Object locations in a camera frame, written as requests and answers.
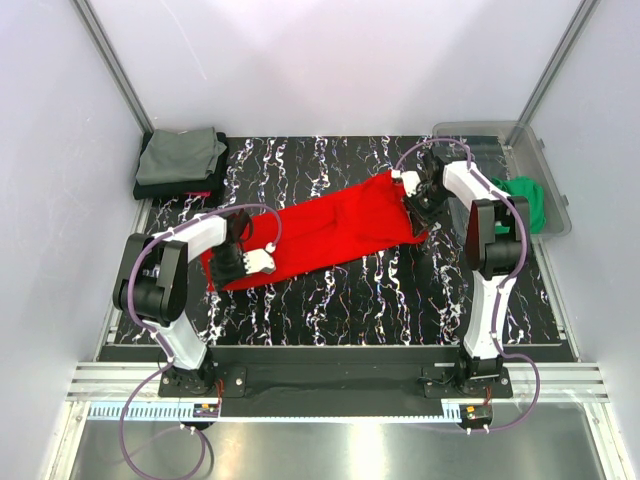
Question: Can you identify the aluminium frame rail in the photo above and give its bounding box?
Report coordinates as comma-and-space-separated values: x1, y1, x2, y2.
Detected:
68, 362, 609, 403

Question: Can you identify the left aluminium corner post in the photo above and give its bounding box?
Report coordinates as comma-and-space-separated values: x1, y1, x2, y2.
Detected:
70, 0, 154, 133

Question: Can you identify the clear plastic bin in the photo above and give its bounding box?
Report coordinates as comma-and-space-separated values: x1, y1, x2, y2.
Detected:
432, 121, 572, 242

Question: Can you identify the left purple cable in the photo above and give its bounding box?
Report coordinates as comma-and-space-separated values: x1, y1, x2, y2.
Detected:
121, 203, 284, 476

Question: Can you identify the folded grey t shirt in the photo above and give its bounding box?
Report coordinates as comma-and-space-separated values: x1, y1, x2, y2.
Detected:
136, 128, 227, 185

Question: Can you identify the aluminium corner post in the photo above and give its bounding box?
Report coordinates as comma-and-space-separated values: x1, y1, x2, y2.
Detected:
517, 0, 601, 124
70, 0, 154, 133

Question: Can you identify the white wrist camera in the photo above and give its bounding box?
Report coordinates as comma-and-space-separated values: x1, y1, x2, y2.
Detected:
391, 169, 421, 197
242, 242, 276, 275

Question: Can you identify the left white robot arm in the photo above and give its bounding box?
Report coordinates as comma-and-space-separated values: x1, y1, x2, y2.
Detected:
113, 208, 253, 396

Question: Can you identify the right aluminium corner post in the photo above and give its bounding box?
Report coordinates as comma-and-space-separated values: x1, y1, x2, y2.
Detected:
517, 0, 601, 124

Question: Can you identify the folded pink t shirt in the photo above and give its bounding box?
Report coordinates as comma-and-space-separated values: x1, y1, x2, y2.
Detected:
184, 191, 211, 198

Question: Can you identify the red t shirt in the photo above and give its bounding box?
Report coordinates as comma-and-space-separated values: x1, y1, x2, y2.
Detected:
200, 171, 428, 292

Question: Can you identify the folded black t shirt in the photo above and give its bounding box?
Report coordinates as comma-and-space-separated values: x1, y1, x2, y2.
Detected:
133, 130, 229, 200

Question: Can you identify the green t shirt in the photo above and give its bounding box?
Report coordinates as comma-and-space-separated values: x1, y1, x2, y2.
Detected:
489, 176, 549, 236

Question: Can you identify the white slotted cable duct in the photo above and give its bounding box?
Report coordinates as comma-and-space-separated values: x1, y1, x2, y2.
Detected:
88, 401, 462, 423

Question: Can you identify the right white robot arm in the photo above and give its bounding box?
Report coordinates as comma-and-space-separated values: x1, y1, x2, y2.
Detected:
391, 158, 530, 397

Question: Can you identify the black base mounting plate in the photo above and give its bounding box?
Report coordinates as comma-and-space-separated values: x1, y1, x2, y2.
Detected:
159, 346, 483, 421

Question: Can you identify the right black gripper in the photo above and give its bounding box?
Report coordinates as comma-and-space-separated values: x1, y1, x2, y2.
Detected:
401, 185, 452, 239

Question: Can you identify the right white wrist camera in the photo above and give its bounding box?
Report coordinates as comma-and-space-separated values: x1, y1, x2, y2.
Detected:
391, 169, 421, 197

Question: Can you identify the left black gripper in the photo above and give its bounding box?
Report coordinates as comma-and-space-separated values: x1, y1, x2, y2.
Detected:
208, 243, 252, 290

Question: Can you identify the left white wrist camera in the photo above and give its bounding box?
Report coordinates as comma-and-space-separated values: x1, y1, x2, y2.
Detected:
242, 242, 276, 275

